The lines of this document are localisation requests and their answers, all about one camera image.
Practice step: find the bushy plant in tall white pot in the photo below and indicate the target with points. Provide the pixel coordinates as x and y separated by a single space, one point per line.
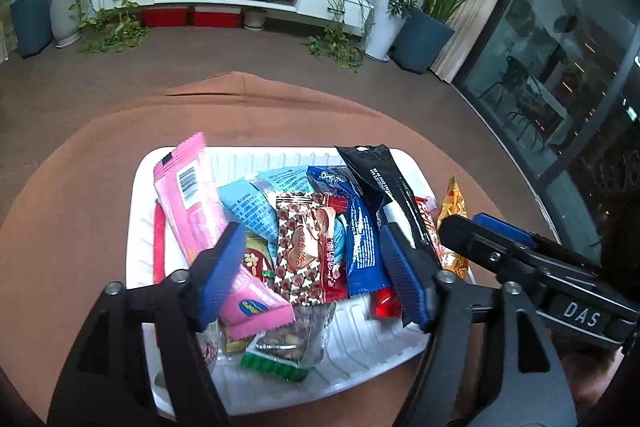
380 32

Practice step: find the red storage box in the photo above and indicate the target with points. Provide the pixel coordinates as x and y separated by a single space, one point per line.
217 17
165 16

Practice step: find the small plant in white pot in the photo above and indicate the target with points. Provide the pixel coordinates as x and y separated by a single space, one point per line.
65 17

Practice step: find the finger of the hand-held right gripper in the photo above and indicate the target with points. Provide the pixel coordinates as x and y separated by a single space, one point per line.
480 247
505 227

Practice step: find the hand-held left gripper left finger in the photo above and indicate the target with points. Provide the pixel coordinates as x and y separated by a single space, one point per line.
222 272

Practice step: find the glass sliding door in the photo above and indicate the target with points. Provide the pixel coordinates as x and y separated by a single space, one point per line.
550 57

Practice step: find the green paw print packet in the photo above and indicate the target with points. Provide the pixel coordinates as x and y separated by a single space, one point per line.
255 257

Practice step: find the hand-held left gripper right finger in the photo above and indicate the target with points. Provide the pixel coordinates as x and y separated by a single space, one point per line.
405 277

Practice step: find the small white pot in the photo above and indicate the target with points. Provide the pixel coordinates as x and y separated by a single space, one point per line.
255 18

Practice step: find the black snack packet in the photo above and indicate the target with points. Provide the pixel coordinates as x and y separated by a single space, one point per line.
385 177

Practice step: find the dark blue cookie packet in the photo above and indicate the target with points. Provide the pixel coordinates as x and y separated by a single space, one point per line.
362 237

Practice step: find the red white snack packet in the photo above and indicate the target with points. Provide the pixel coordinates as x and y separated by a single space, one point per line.
427 217

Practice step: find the small red candy packet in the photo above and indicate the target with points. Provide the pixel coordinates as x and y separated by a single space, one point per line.
385 302

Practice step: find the orange snack packet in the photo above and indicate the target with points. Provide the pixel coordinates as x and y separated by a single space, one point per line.
452 207

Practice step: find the white foam tray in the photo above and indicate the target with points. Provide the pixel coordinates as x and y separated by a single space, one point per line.
360 347

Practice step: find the clear green nut packet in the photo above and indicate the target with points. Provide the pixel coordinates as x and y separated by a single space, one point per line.
287 337

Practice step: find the heart patterned snack packet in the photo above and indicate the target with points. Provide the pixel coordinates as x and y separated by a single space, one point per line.
300 247

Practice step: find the light blue snack packet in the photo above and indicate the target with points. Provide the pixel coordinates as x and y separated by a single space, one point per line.
250 207

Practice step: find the pink snack packet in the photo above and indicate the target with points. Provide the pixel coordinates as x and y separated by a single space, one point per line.
195 207

